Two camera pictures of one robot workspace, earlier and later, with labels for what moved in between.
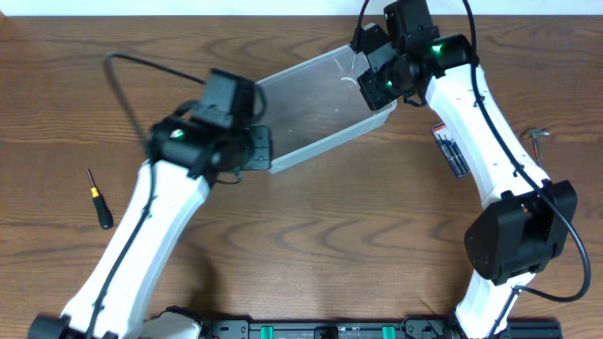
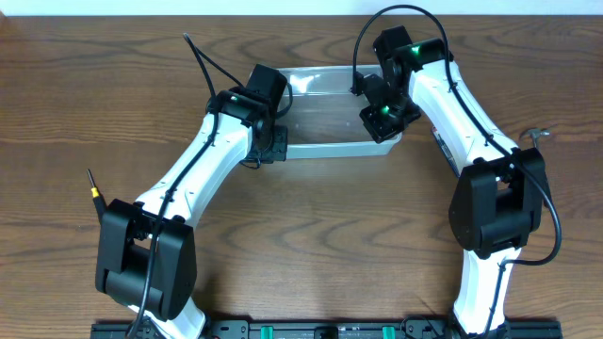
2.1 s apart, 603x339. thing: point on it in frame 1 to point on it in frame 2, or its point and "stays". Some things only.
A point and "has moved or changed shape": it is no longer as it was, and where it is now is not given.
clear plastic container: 315,104 has moved or changed shape
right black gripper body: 370,88 to 380,127
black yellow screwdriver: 105,217 stays
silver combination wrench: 535,134 stays
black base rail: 364,328 stays
